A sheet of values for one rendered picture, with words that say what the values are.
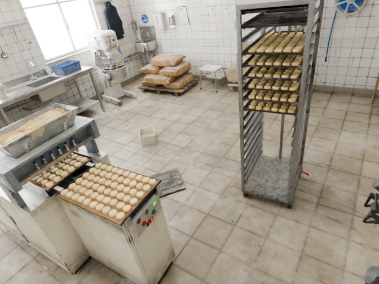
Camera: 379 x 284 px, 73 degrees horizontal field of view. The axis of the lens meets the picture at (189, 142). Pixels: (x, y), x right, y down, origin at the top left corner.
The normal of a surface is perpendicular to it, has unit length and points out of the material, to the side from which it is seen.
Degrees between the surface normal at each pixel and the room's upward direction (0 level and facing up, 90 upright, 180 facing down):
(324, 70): 90
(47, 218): 90
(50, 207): 90
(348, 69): 90
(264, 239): 0
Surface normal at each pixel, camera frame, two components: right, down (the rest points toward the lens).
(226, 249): -0.13, -0.83
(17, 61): 0.83, 0.21
